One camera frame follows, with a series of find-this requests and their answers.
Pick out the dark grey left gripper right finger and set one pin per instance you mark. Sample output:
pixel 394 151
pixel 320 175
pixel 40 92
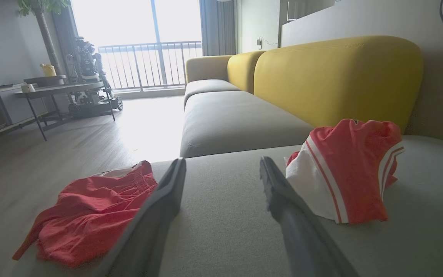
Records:
pixel 298 231

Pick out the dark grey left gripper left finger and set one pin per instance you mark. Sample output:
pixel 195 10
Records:
pixel 148 231

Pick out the red basketball shorts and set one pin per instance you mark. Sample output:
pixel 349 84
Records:
pixel 87 215

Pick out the red white basketball jersey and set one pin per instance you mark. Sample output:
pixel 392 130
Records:
pixel 352 169

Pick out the grey and yellow sofa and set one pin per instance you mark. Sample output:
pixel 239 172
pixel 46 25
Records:
pixel 237 123

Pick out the dark round coffee table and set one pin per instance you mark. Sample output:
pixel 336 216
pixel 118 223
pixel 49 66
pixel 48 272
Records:
pixel 64 89

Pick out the balcony metal railing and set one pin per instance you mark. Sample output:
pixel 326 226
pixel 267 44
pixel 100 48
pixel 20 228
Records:
pixel 148 65

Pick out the wheeled background robot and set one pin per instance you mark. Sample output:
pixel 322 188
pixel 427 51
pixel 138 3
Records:
pixel 87 69

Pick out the dark tray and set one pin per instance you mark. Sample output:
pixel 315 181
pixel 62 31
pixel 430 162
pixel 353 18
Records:
pixel 44 80

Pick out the white cup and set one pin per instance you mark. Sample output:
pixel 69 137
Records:
pixel 27 88

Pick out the grey curtain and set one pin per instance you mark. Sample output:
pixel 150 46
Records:
pixel 217 27

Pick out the indoor tree plant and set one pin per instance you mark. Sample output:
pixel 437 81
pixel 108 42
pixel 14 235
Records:
pixel 46 34

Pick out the wall plug charger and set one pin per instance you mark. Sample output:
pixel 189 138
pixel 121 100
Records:
pixel 259 42

